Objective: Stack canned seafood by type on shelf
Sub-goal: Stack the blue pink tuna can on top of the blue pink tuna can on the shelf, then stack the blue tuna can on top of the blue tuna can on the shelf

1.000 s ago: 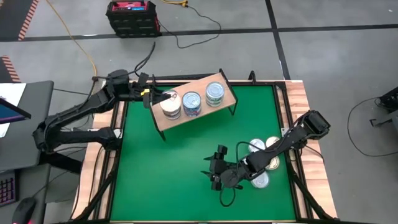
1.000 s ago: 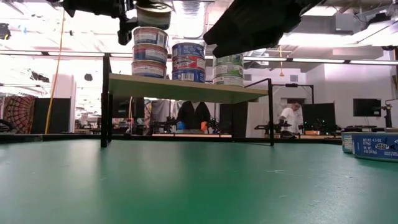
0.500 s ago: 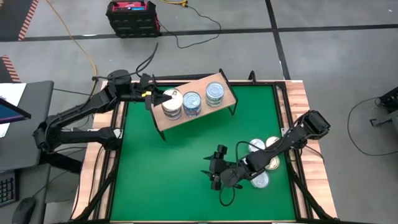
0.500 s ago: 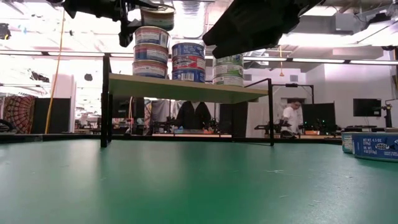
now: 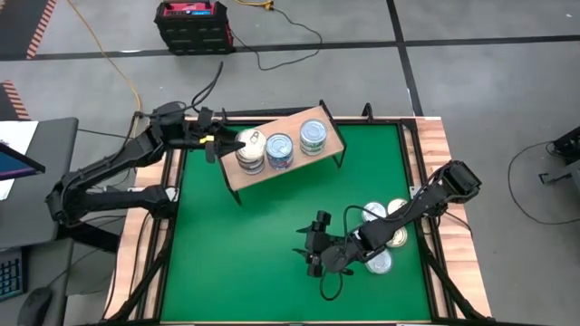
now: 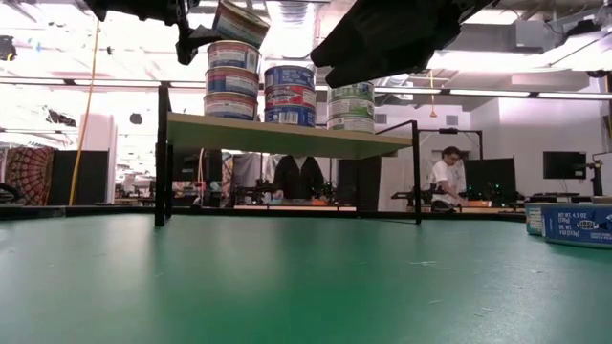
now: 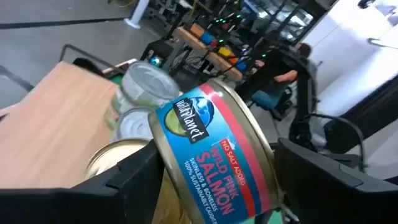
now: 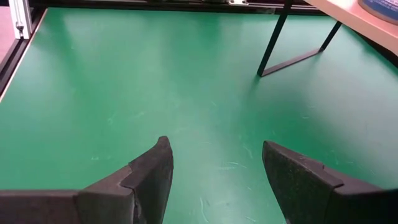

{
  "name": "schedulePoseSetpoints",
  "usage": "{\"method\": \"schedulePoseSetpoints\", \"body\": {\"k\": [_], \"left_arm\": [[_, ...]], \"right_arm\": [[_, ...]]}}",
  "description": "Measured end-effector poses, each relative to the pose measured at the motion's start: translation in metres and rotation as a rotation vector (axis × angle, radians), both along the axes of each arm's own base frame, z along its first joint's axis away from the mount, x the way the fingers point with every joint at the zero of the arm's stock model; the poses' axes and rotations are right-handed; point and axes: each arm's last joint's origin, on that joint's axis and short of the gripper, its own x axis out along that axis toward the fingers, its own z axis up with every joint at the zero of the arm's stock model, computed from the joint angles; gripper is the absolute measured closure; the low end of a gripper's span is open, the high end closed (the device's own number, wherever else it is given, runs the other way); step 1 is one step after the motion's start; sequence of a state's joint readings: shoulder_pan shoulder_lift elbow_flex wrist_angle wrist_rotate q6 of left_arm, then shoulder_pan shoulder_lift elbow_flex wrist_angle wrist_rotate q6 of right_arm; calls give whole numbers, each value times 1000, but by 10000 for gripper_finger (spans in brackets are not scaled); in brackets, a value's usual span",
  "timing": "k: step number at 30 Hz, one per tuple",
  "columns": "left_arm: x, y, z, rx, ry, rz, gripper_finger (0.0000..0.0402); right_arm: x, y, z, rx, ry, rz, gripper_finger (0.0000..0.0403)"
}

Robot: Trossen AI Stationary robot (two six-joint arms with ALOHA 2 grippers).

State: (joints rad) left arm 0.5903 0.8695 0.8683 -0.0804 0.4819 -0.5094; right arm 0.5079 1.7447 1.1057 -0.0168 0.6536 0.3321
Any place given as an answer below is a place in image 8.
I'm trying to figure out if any black table frame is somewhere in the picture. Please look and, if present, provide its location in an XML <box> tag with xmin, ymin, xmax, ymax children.
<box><xmin>0</xmin><ymin>0</ymin><xmax>327</xmax><ymax>97</ymax></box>

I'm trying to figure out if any green table mat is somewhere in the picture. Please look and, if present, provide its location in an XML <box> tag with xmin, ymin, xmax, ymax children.
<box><xmin>0</xmin><ymin>7</ymin><xmax>398</xmax><ymax>224</ymax></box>

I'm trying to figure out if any white aluminium post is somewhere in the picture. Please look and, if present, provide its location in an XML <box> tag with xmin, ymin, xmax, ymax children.
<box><xmin>8</xmin><ymin>0</ymin><xmax>34</xmax><ymax>40</ymax></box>

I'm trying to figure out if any silver lid tuna can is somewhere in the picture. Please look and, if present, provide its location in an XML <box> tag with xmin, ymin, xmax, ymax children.
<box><xmin>357</xmin><ymin>0</ymin><xmax>398</xmax><ymax>26</ymax></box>

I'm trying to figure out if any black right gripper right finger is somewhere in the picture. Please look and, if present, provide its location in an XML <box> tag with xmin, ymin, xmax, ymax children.
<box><xmin>262</xmin><ymin>140</ymin><xmax>398</xmax><ymax>224</ymax></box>

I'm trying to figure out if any wooden shelf with black legs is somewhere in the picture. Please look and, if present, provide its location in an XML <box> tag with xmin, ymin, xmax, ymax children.
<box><xmin>256</xmin><ymin>0</ymin><xmax>398</xmax><ymax>78</ymax></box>

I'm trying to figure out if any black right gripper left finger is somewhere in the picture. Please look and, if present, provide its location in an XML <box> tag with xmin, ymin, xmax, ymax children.
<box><xmin>0</xmin><ymin>136</ymin><xmax>174</xmax><ymax>224</ymax></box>

